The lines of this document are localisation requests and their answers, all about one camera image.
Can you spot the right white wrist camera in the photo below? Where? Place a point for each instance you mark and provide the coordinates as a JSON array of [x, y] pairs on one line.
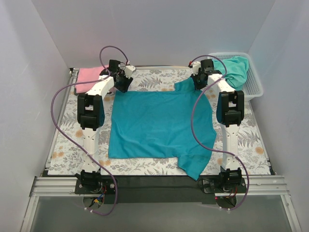
[[194, 66]]

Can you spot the white plastic basket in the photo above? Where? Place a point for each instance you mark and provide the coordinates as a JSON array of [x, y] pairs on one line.
[[253, 87]]

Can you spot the pink folded t shirt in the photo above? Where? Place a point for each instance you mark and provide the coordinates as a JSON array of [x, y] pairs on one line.
[[85, 85]]

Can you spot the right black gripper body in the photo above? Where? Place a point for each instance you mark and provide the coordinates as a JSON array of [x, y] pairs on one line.
[[198, 81]]

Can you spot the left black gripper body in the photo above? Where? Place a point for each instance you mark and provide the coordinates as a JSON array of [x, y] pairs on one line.
[[123, 82]]

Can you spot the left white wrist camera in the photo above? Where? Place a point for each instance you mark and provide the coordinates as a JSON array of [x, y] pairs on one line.
[[128, 70]]

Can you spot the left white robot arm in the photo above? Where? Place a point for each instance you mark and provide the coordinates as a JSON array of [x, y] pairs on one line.
[[91, 116]]

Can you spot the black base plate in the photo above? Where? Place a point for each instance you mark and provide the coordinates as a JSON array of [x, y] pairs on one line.
[[112, 194]]

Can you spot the aluminium frame rail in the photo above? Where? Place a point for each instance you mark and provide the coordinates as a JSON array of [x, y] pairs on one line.
[[256, 184]]

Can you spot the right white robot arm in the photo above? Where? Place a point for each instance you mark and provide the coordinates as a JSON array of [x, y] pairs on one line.
[[229, 114]]

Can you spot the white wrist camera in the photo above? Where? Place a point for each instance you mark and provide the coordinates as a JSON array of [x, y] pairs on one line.
[[128, 70], [194, 66]]

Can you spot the teal blue t shirt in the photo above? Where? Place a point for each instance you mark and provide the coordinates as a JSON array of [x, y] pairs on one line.
[[156, 124]]

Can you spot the light green t shirt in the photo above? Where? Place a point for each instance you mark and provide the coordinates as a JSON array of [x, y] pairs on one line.
[[237, 68]]

